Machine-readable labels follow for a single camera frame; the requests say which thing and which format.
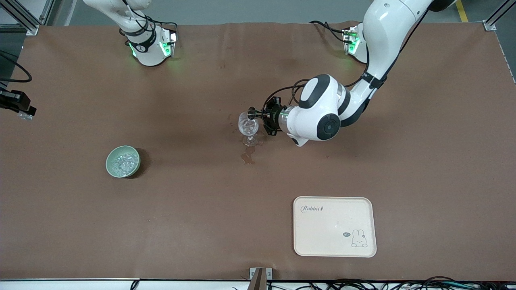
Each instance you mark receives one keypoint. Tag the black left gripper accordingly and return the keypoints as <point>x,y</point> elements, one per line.
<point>272,117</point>

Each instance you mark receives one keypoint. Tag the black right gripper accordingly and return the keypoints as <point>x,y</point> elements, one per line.
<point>13,101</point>

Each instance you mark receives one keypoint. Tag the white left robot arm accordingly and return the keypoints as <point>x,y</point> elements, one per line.
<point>387,32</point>

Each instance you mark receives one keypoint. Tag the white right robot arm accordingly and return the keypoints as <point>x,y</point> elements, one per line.
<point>149,52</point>

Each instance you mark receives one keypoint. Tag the clear stemmed wine glass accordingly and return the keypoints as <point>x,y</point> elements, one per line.
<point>248,127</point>

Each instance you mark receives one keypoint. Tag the clear ice cube pile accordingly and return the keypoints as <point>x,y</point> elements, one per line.
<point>124,164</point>

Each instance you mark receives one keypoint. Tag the spilled liquid puddle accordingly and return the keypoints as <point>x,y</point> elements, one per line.
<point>248,156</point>

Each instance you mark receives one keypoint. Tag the pale green ceramic bowl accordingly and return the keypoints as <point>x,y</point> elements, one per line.
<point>109,163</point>

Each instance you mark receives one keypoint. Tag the cream rabbit print tray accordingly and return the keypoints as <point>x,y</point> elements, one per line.
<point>322,237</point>

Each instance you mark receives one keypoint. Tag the brown table cover sheet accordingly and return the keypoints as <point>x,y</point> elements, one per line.
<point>161,221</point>

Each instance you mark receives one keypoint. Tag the aluminium frame post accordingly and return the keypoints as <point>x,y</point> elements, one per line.
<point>22,18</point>
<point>494,22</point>

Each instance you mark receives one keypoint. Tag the metal edge bracket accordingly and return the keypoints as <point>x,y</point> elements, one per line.
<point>260,278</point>

